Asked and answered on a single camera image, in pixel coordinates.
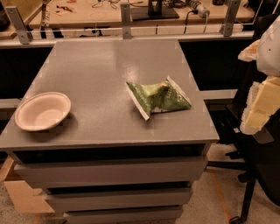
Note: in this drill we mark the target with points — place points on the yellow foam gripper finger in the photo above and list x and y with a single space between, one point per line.
263 101
249 53

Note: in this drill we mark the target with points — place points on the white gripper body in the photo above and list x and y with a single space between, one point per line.
270 52

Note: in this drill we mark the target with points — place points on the green jalapeno chip bag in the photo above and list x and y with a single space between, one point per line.
161 97

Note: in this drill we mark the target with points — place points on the white paper bowl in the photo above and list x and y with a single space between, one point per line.
42 111

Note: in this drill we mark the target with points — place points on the black office chair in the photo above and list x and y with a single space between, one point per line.
257 155

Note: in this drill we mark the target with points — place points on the white power strip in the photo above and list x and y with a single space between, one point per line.
196 5

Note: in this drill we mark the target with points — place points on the black monitor stand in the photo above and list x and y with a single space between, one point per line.
154 11

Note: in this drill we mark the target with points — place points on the grey drawer cabinet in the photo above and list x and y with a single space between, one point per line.
105 163

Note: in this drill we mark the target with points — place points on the light wooden board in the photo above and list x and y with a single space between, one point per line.
25 199

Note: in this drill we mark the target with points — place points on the wooden workbench with rail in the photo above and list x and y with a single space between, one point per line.
35 23

